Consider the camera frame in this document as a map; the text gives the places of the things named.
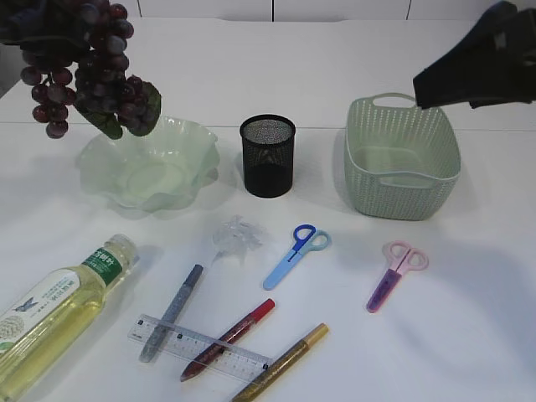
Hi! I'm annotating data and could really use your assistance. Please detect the black mesh pen holder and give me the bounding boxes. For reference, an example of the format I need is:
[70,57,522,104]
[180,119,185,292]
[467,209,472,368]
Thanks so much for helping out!
[240,114,296,198]

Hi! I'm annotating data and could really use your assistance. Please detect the gold glitter pen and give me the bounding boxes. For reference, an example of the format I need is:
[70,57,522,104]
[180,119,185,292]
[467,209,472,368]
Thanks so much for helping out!
[231,323,329,402]

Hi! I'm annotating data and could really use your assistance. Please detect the green wavy glass plate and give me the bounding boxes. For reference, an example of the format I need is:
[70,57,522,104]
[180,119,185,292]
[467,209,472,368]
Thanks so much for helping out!
[76,116,220,212]

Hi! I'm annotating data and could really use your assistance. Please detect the blue scissors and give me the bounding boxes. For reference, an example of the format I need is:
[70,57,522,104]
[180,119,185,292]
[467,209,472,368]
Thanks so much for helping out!
[262,224,332,291]

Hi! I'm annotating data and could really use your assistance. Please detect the clear plastic sheet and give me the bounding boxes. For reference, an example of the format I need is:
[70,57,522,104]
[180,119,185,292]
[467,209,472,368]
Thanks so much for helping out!
[211,214,269,266]

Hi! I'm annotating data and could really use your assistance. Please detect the silver glitter pen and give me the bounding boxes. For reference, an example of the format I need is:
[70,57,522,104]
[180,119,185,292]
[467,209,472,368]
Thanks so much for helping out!
[138,264,204,363]

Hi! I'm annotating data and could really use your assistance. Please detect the clear plastic ruler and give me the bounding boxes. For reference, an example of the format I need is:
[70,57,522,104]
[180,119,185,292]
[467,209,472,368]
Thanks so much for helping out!
[127,314,274,383]

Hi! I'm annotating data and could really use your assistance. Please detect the purple artificial grape bunch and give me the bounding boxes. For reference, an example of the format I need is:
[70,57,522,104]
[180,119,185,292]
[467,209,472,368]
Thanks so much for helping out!
[1,1,162,140]

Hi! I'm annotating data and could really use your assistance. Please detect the red glitter pen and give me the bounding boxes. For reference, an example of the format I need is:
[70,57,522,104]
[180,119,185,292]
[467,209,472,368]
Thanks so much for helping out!
[180,298,276,382]

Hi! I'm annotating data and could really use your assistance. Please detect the yellow tea bottle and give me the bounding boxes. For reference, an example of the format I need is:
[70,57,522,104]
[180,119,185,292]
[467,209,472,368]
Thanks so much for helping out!
[1,234,139,401]

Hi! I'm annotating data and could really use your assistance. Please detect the pink purple scissors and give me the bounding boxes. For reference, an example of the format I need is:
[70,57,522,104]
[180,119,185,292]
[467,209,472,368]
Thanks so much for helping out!
[366,240,429,313]

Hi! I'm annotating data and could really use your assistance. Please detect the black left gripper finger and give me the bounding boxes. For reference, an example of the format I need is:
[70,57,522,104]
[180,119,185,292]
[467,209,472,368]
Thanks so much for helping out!
[413,1,535,109]

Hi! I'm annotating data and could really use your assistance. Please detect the green woven plastic basket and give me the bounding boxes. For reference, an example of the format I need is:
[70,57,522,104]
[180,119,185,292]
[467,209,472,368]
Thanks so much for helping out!
[343,96,461,221]

